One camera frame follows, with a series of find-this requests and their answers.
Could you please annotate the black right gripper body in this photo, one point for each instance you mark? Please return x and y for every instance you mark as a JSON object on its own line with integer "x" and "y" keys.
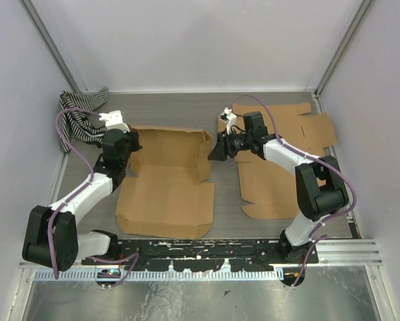
{"x": 236, "y": 142}

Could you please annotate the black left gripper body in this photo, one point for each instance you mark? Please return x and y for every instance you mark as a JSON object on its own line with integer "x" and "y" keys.
{"x": 132, "y": 146}

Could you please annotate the brown cardboard box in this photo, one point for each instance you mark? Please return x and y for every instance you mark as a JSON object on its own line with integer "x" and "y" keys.
{"x": 169, "y": 194}

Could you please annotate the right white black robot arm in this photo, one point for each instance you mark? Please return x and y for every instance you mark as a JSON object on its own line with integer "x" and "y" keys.
{"x": 320, "y": 187}

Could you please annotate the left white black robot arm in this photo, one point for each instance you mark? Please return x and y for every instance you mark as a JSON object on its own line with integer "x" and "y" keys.
{"x": 52, "y": 239}

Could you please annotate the black white striped cloth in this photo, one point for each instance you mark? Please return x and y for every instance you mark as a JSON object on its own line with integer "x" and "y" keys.
{"x": 74, "y": 124}

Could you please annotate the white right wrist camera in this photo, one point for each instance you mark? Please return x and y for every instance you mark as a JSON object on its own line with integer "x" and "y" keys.
{"x": 229, "y": 119}

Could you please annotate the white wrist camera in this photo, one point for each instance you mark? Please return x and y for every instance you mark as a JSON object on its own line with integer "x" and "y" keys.
{"x": 114, "y": 120}
{"x": 229, "y": 119}

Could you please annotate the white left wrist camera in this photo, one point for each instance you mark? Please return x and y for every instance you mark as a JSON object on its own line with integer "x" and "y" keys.
{"x": 114, "y": 120}

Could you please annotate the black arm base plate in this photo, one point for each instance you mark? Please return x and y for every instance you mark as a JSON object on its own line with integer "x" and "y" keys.
{"x": 201, "y": 255}

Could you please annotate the slotted grey cable duct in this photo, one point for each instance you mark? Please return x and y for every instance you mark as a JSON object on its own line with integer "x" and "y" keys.
{"x": 94, "y": 274}

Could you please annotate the left aluminium corner post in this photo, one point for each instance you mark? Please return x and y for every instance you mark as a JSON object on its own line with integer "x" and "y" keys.
{"x": 41, "y": 16}

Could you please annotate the aluminium corner post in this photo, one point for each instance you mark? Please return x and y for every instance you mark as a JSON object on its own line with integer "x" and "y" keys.
{"x": 353, "y": 28}
{"x": 41, "y": 16}

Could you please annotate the aluminium front rail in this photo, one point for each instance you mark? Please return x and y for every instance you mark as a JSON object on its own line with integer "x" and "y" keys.
{"x": 338, "y": 252}

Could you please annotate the right aluminium corner post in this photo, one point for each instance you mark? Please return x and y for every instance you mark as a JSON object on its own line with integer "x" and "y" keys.
{"x": 353, "y": 28}

